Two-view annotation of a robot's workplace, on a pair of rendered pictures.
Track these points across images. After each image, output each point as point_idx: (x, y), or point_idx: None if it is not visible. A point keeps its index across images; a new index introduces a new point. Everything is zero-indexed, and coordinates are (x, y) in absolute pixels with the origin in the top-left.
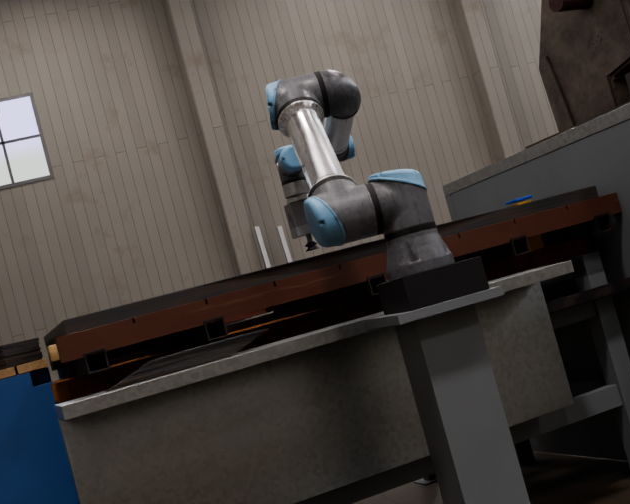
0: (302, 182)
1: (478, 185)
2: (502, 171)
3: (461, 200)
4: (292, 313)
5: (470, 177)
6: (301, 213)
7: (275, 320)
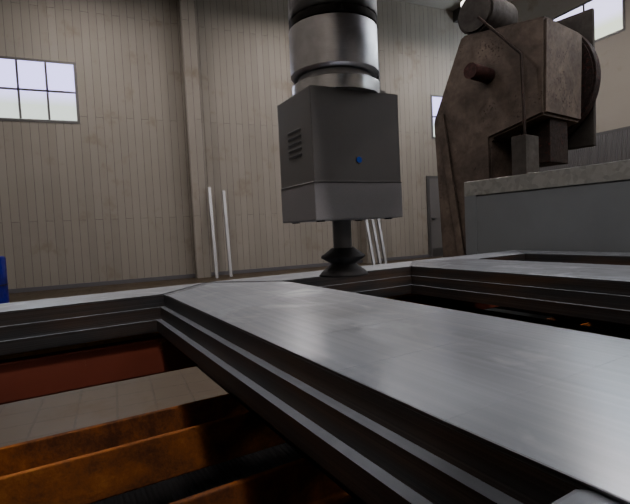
0: (370, 28)
1: (549, 192)
2: None
3: (497, 208)
4: (226, 388)
5: (534, 178)
6: (343, 139)
7: (176, 432)
